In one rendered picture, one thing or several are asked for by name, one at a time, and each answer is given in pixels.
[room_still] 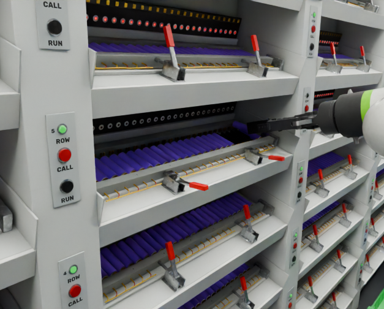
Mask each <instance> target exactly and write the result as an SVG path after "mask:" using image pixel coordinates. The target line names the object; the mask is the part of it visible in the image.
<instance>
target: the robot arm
mask: <svg viewBox="0 0 384 309"><path fill-rule="evenodd" d="M315 128H320V129H321V131H322V133H324V134H326V135H331V134H341V135H342V136H344V137H346V138H350V137H352V138H353V141H354V144H358V143H359V141H358V139H359V137H361V136H364V139H365V141H366V143H367V144H368V145H369V146H370V148H371V149H373V150H374V151H375V152H376V153H378V154H380V155H382V156H384V88H379V89H375V90H368V91H361V92H357V93H353V92H352V89H350V90H348V93H347V94H343V95H340V96H339V97H338V98H337V100H332V101H325V102H322V103H321V104H320V106H319V108H318V111H316V110H315V111H312V112H306V113H303V114H300V115H295V116H293V117H288V118H287V117H284V118H281V119H280V118H278V119H277V120H276V118H274V119H271V118H268V119H267V120H260V121H253V122H250V123H247V131H248V134H256V133H262V132H272V131H279V132H280V131H282V130H289V129H296V130H299V129H315Z"/></svg>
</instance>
